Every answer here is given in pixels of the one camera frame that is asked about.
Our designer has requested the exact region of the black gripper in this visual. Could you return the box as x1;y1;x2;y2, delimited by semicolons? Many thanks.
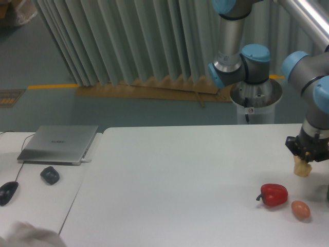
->
285;131;328;163

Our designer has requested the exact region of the pale bread piece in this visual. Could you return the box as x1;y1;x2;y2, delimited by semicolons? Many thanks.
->
294;156;312;178

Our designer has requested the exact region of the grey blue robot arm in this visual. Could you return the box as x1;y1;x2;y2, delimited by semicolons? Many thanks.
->
208;1;328;162

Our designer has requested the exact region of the red bell pepper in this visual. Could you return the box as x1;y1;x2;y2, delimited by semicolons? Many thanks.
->
256;184;288;207

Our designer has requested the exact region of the brown egg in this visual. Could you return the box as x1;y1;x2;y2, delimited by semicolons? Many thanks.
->
291;200;310;219

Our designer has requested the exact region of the brown cardboard sheet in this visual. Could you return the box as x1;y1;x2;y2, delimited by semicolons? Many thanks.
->
75;75;232;107

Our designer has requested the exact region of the grey pleated curtain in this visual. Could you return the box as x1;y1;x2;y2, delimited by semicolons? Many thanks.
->
33;0;329;86

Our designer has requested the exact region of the silver laptop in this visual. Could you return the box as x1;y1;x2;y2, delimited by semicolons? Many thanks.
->
17;125;98;165

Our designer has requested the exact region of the small black gadget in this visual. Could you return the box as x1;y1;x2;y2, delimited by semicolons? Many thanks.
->
40;166;60;185

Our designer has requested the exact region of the white cloth sleeve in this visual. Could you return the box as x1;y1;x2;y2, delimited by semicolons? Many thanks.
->
1;222;67;246

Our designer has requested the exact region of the black computer mouse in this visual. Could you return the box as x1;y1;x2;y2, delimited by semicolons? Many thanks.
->
0;181;19;206

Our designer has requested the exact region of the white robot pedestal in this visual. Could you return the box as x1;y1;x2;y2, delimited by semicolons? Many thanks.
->
230;79;283;125

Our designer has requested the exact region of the black mouse cable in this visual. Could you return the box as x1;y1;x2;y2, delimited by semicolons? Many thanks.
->
0;130;36;182

